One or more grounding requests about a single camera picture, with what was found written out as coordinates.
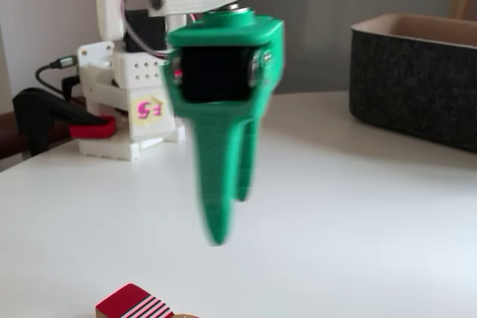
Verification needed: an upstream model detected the red striped block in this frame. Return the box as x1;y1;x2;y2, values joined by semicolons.
94;282;200;318

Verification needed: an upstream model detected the dark grey felt basket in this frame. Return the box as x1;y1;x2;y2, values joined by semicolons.
349;13;477;154

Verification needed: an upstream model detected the yellow sticker pink F5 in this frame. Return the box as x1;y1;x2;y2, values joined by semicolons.
133;95;168;128

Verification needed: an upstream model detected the black and red clamp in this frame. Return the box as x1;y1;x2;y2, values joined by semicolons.
12;87;117;158

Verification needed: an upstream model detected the black usb cable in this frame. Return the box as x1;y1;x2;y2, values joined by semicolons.
35;55;81;102

